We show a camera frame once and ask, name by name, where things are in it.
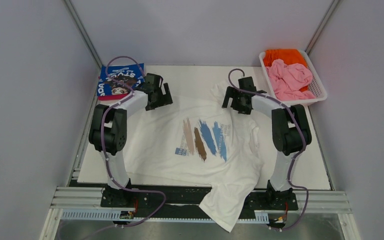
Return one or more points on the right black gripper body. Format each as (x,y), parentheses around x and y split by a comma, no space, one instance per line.
(237,103)

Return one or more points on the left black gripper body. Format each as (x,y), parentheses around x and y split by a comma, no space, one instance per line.
(159,99)

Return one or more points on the white printed t shirt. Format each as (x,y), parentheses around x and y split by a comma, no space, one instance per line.
(197,141)

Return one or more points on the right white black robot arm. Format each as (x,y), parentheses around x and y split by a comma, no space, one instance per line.
(290,135)

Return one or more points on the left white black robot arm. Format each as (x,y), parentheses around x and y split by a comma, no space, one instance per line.
(109,132)

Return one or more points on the blue folded graphic t shirt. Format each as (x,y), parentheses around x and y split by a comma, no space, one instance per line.
(127,75)

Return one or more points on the pink crumpled t shirt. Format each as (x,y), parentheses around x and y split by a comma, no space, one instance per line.
(290,82)

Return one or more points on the orange t shirt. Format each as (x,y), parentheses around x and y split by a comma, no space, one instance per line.
(289,56)

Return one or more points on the white plastic basket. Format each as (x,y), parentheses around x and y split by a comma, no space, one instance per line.
(316,86)

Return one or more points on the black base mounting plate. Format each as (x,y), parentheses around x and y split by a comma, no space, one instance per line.
(183,202)

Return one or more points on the aluminium frame rail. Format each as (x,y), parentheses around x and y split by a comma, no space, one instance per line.
(89,198)

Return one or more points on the white slotted cable duct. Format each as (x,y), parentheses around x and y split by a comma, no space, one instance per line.
(116,215)

